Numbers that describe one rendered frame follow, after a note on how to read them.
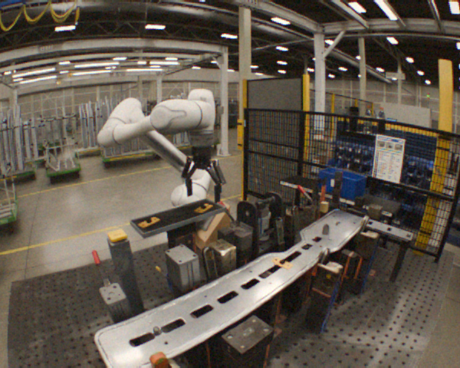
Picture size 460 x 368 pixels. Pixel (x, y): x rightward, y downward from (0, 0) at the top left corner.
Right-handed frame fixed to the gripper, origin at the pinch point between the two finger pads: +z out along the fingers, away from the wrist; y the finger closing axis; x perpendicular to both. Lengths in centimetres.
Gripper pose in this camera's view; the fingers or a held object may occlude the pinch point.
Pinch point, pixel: (202, 195)
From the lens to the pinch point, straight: 101.8
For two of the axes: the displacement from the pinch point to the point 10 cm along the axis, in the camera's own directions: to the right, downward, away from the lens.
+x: 5.0, -2.6, 8.2
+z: 0.0, 9.5, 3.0
